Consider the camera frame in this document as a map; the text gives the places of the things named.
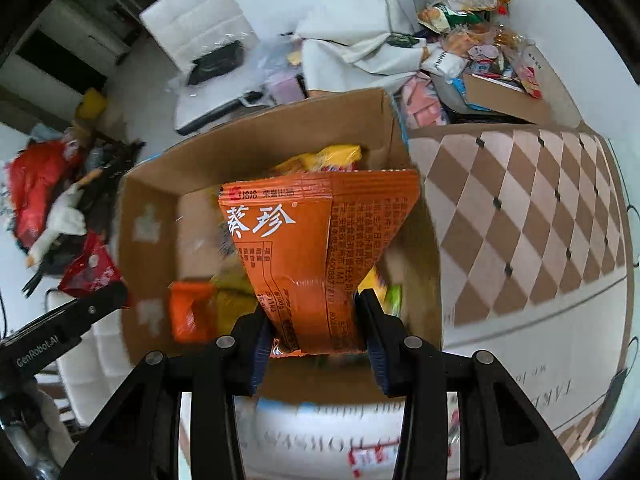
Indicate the cardboard box with blue print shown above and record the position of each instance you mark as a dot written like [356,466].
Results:
[310,120]

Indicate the white padded chair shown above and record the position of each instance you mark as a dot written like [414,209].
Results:
[200,15]

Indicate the pile of snack packets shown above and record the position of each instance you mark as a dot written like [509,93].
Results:
[475,25]

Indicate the orange snack packet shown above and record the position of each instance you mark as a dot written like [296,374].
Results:
[310,250]
[192,317]

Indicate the clear plastic bag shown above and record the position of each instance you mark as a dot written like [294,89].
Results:
[272,67]

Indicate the white goose plush toy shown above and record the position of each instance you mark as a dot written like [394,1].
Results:
[62,220]

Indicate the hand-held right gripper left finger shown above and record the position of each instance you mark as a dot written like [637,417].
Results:
[261,349]

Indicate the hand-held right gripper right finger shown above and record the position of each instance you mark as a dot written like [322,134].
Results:
[377,355]

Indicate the red triangular snack packet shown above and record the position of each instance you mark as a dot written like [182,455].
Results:
[90,270]

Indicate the red plastic bag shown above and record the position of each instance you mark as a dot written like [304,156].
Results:
[37,190]

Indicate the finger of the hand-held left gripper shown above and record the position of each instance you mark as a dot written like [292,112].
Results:
[102,305]

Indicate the yellow bag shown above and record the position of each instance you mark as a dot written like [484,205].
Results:
[91,104]

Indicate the small brown cardboard box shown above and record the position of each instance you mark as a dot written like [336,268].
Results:
[500,97]

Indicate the black bag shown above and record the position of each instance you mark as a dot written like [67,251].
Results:
[215,62]

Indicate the yellow snack packet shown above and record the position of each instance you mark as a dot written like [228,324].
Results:
[234,295]

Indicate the white cloth bag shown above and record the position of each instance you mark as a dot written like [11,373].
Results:
[355,35]

